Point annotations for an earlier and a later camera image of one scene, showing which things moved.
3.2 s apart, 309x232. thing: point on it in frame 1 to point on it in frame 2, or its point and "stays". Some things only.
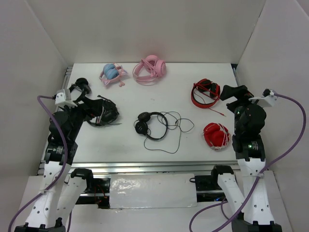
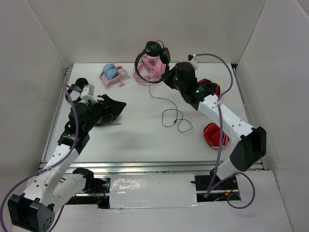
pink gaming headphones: [149, 70] stays
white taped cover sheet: [129, 191] stays
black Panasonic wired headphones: [141, 126] to [155, 49]
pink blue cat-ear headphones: [111, 73] stays
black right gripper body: [238, 110] to [171, 79]
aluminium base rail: [145, 166] stays
